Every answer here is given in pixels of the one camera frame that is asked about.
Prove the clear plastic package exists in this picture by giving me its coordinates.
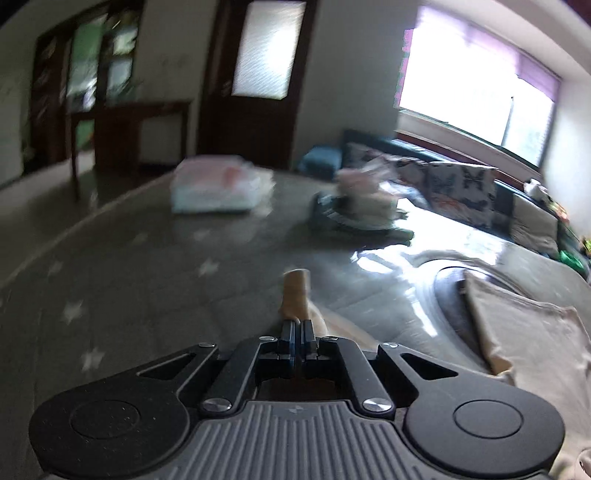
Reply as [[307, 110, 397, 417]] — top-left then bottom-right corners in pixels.
[[170, 156, 276, 214]]

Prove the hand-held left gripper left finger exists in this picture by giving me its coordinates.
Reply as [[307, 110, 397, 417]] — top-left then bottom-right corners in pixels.
[[137, 320, 297, 412]]

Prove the dark sofa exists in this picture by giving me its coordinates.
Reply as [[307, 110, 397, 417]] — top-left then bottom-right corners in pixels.
[[341, 128, 591, 281]]

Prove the purple window blind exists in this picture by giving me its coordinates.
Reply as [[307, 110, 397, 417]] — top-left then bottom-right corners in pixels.
[[418, 6, 563, 100]]

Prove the dark wooden side table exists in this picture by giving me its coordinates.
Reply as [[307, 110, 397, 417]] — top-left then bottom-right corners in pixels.
[[68, 100, 193, 200]]

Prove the window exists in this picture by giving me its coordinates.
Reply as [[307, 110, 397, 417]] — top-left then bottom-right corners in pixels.
[[397, 7, 563, 168]]

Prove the dark wooden glass door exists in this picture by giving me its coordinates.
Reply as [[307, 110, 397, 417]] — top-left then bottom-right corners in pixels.
[[30, 0, 145, 163]]

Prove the butterfly print cushion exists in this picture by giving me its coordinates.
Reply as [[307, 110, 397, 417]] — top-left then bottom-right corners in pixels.
[[424, 161, 500, 230]]

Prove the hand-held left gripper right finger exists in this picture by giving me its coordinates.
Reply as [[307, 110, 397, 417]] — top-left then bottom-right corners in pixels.
[[300, 322, 457, 417]]

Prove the pile of mixed clothes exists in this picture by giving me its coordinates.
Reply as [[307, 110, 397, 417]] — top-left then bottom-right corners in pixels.
[[310, 167, 415, 243]]

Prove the blue stool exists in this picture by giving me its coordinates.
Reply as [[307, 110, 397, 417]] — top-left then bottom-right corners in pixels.
[[297, 146, 343, 180]]

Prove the grey cushion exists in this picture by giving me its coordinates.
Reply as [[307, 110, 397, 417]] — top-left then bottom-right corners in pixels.
[[509, 193, 561, 258]]

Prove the beige shirt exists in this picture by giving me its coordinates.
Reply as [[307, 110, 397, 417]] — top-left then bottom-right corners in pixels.
[[278, 268, 591, 480]]

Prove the floral print cushion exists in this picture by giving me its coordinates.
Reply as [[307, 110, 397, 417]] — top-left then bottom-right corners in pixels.
[[345, 141, 428, 204]]

